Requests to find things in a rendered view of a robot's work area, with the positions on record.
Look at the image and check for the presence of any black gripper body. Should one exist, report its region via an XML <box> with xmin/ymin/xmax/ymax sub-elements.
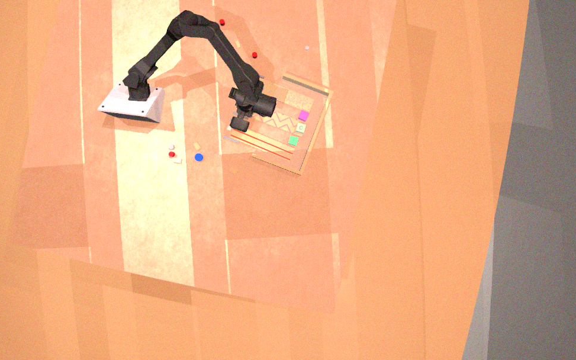
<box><xmin>230</xmin><ymin>103</ymin><xmax>252</xmax><ymax>133</ymax></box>

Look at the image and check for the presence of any brown open-top wooden box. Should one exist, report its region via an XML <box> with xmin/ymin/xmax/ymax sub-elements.
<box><xmin>251</xmin><ymin>72</ymin><xmax>334</xmax><ymax>175</ymax></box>

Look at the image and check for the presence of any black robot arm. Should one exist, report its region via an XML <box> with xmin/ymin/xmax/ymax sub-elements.
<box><xmin>123</xmin><ymin>10</ymin><xmax>276</xmax><ymax>118</ymax></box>

